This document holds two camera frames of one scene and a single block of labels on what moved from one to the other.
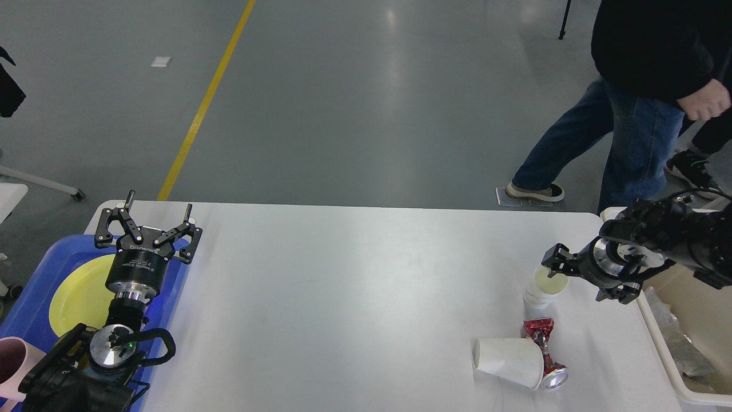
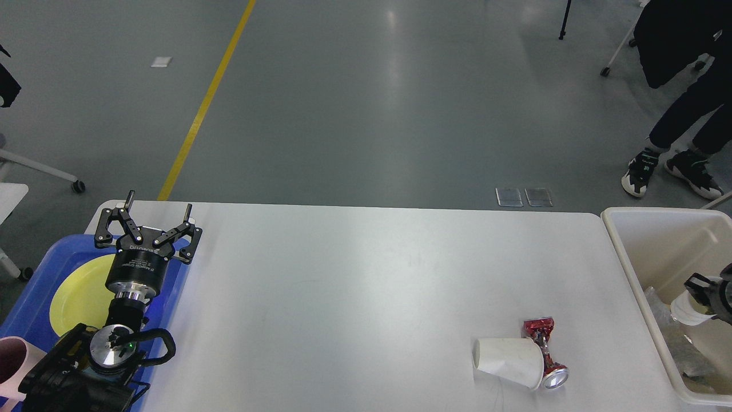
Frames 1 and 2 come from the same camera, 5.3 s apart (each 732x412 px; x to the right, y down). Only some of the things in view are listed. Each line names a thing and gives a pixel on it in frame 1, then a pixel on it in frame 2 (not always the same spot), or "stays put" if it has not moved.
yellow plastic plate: [80, 295] stays put
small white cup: [539, 297] → [685, 310]
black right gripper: [608, 264] → [715, 291]
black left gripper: [138, 270] stays put
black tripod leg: [562, 32] stays put
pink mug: [17, 357] stays put
